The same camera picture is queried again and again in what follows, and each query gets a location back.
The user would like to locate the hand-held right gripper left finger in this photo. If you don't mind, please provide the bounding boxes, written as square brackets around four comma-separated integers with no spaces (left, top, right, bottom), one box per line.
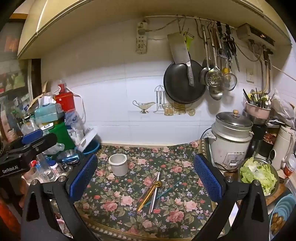
[20,153,100,241]

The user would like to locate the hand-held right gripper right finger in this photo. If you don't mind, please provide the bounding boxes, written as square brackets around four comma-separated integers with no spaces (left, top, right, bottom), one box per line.
[193,153,271,241]

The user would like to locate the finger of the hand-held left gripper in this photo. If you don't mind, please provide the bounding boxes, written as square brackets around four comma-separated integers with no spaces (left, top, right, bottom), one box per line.
[9,129,45,149]
[7,133,58,156]

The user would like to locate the blue straw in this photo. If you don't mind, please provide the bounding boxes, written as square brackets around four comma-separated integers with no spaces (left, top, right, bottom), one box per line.
[159,178,185,200]

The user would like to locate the white ceramic cup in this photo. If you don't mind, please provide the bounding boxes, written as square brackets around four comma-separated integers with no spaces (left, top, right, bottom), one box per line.
[108,153,129,177]

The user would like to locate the teal chopstick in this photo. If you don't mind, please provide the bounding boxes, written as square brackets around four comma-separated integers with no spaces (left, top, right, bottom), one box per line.
[142,185,173,205]

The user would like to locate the brown chopstick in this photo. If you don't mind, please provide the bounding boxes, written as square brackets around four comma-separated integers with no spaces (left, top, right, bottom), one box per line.
[133,179,156,207]

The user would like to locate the green box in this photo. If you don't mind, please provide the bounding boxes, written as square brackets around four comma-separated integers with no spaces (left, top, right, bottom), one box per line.
[47,120,77,151]

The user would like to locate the blue foil packet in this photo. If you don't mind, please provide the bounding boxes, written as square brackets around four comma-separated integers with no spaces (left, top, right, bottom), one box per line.
[57,154,80,164]

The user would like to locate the small steel bowl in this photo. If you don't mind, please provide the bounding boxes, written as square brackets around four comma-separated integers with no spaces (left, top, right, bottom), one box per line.
[60,149,78,160]

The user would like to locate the blue tissue pack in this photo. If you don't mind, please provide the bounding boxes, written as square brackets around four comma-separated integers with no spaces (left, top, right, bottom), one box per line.
[35,102,64,122]

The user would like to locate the blue basin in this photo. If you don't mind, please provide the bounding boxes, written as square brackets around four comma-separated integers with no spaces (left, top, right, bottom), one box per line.
[82,140,101,156]

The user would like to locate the blue printed plastic bag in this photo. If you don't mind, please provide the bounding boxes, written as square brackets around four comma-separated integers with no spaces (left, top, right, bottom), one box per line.
[65,110,85,145]

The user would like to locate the white rice cooker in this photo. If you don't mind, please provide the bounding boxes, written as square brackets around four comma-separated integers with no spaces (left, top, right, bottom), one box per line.
[209,110,254,172]

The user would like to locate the red tin box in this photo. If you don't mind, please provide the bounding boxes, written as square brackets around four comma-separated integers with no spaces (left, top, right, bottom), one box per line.
[55,91,76,112]

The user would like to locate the floral tablecloth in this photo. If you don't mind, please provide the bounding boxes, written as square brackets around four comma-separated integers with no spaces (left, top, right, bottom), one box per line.
[74,138,232,241]

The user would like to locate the steel bowl of lettuce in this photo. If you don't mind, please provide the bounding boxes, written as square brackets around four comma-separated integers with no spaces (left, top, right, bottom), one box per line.
[238,157,279,198]

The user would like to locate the glass door cabinet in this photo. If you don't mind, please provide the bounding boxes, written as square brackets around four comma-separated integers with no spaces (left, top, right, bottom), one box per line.
[0,14,42,139]

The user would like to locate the pink utensil holder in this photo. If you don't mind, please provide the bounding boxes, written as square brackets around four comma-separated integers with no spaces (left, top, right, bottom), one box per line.
[245,101,271,121]

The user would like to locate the steel ladle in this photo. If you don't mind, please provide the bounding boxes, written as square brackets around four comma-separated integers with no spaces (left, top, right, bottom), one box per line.
[209,28,223,100]
[199,24,210,87]

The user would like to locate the black wok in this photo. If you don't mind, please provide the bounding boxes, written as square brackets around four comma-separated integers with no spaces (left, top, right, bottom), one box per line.
[163,59,207,104]

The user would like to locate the steel slotted spoon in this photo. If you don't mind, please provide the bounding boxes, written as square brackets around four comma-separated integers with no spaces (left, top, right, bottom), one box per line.
[205,25,224,88]

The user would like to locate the grey plastic bag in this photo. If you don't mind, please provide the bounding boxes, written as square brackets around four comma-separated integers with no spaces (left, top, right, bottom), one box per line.
[270,95,296,128]

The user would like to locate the steel cleaver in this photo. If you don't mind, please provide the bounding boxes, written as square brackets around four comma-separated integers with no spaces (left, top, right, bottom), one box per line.
[167,32,196,87]

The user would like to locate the green peeler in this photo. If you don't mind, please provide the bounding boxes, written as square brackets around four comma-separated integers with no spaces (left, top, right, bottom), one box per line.
[184,30,195,52]

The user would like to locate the white power strip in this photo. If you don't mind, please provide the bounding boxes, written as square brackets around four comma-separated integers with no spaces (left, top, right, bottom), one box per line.
[135,21,148,55]

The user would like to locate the beige water heater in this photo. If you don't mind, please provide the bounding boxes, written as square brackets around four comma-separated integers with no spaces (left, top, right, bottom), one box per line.
[236,23,275,52]

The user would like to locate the cream overhead cabinet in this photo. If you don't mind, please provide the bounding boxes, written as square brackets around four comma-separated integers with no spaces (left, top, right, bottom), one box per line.
[17,0,292,61]

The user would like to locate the white cable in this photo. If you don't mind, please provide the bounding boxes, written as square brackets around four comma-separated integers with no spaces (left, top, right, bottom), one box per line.
[66,87,86,127]

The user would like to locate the wire mesh strainer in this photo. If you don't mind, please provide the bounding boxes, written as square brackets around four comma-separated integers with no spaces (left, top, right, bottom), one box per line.
[221,53,238,91]

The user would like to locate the white wall socket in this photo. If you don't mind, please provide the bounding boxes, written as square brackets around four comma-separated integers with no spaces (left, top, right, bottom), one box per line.
[245,68,255,83]

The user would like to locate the black handled knife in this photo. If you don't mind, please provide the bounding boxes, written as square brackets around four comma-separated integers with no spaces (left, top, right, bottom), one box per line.
[229,25,240,72]

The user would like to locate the black handled scissors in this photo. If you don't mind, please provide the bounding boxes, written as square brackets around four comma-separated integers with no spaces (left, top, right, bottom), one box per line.
[222,24,236,59]

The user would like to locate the white hanging rail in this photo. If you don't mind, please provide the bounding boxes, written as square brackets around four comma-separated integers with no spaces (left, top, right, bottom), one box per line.
[144,15,236,29]

